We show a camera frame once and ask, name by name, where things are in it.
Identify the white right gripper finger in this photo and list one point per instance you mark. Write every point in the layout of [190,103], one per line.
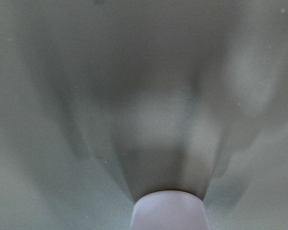
[169,210]

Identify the green cup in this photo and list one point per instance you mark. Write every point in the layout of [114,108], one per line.
[105,101]

